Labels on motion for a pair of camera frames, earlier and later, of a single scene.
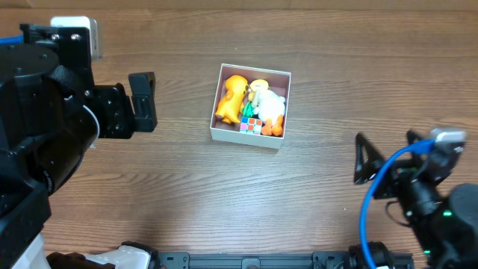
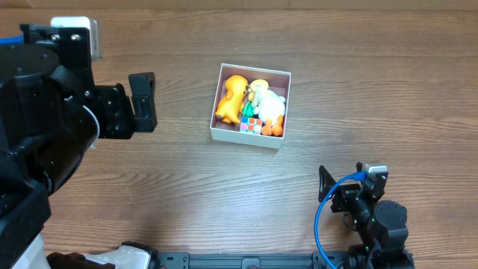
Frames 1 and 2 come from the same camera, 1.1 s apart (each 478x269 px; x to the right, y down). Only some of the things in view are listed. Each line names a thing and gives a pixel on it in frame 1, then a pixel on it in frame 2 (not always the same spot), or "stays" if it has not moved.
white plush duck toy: [271, 108] stays
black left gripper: [113, 110] stays
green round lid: [249, 110] stays
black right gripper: [390, 175] -> [344, 193]
